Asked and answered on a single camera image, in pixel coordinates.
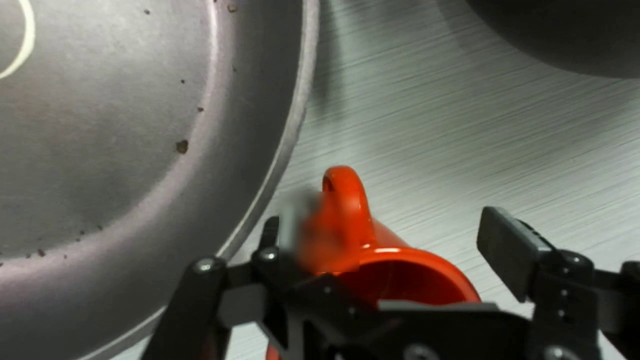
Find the orange ceramic mug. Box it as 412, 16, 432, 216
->
295, 167, 481, 306

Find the dark nonstick frying pan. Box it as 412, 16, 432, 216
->
0, 0, 321, 360

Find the pot with glass lid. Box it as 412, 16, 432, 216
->
467, 0, 640, 79

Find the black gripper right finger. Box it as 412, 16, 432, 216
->
476, 207, 595, 302

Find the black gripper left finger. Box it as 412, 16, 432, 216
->
252, 202, 309, 281

